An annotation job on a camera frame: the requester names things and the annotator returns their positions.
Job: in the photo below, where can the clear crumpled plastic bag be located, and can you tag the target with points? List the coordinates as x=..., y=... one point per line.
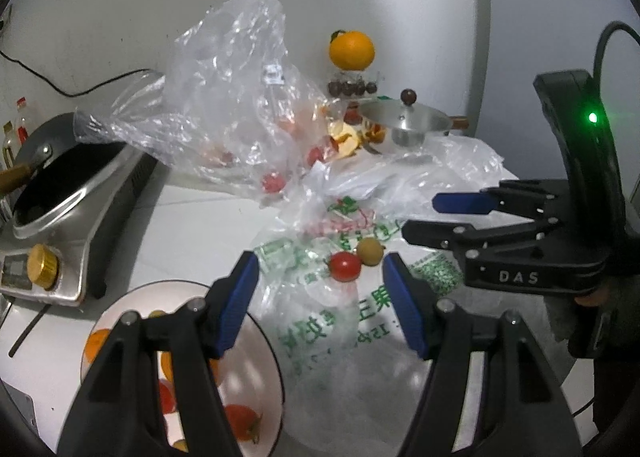
x=230, y=68

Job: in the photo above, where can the oil bottle yellow cap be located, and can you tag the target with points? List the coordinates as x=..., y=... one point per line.
x=10, y=146

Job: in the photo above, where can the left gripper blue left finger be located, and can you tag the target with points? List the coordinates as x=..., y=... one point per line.
x=227, y=303

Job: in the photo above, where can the steel induction cooker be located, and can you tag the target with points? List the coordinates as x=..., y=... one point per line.
x=62, y=258

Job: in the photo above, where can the black chopstick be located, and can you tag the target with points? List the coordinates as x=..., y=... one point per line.
x=28, y=330

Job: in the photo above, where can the longan beside mandarin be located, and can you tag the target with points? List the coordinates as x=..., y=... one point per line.
x=370, y=251

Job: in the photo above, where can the fruit scraps plate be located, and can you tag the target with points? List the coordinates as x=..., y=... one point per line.
x=269, y=156

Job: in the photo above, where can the smartphone on counter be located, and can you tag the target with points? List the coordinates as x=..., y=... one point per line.
x=25, y=405

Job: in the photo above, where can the sauce bottle red cap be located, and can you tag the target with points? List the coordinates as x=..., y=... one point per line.
x=23, y=120

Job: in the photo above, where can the white round plate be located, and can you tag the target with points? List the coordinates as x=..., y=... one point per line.
x=250, y=374

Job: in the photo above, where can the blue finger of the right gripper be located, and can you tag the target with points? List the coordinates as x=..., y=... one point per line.
x=515, y=197
x=457, y=236

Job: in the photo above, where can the clear container of dark fruits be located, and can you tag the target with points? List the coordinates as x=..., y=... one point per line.
x=353, y=84

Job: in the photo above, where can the large orange on container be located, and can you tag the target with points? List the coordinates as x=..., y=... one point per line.
x=351, y=50

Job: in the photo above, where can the black power cable cooker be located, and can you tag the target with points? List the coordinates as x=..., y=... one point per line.
x=74, y=86

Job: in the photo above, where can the steel saucepan with lid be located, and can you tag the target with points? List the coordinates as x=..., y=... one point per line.
x=408, y=121

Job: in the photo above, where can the red cherry tomato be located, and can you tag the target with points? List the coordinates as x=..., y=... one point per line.
x=168, y=403
x=244, y=422
x=344, y=266

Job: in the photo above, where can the black wok with handle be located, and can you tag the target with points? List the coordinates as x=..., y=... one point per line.
x=70, y=166

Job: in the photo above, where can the orange mandarin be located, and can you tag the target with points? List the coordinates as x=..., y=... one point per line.
x=94, y=344

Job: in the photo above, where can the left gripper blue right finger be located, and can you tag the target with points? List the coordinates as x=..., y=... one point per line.
x=421, y=321

